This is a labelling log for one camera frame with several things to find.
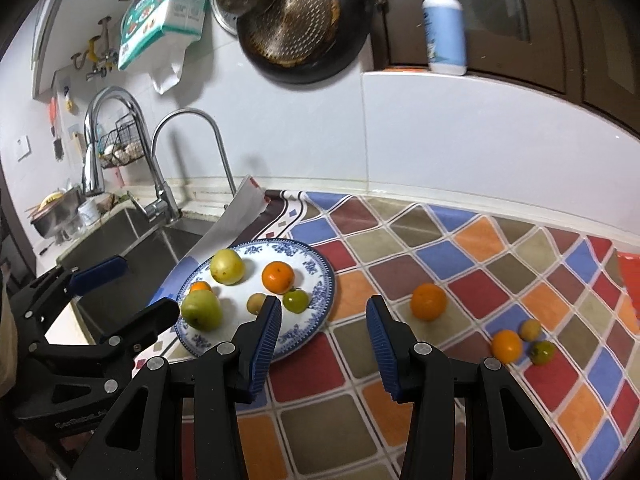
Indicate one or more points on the black frying pan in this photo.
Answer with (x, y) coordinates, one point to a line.
(305, 30)

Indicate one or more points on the teal paper towel pack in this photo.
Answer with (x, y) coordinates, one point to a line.
(160, 15)

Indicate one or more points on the yellow apple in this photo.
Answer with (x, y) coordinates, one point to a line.
(226, 266)

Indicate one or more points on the tall chrome pull-down faucet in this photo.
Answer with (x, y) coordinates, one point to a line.
(160, 195)

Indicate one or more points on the yellow wall hook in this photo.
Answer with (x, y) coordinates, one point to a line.
(95, 52)

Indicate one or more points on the blue patterned white plate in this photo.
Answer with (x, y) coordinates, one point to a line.
(250, 270)

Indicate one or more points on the stainless steel sink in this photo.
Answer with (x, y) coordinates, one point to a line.
(115, 240)

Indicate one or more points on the white pump bottle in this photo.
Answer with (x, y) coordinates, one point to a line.
(445, 30)

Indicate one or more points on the dark wooden cabinet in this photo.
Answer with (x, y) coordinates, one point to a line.
(550, 25)

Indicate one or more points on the white cup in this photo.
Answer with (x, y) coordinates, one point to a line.
(90, 211)

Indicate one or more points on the small tan fruit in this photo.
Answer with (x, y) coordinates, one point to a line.
(530, 330)
(256, 303)

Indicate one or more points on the colourful checkered tablecloth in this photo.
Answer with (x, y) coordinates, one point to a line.
(350, 410)

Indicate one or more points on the green tomato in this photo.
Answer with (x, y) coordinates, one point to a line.
(543, 353)
(296, 301)

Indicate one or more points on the metal bowl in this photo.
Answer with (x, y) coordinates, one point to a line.
(52, 217)

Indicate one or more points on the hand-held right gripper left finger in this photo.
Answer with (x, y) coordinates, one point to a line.
(265, 345)

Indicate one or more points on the green apple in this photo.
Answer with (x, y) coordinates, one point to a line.
(201, 311)

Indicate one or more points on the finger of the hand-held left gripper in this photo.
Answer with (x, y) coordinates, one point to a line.
(147, 320)
(97, 272)

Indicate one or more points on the orange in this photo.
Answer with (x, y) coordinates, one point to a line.
(506, 346)
(428, 302)
(200, 287)
(278, 277)

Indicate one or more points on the thin gooseneck faucet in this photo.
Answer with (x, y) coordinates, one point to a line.
(220, 150)

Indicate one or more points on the white hanging plastic bag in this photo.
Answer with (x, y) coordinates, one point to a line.
(167, 72)

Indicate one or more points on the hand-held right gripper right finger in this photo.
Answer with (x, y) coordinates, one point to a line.
(382, 347)

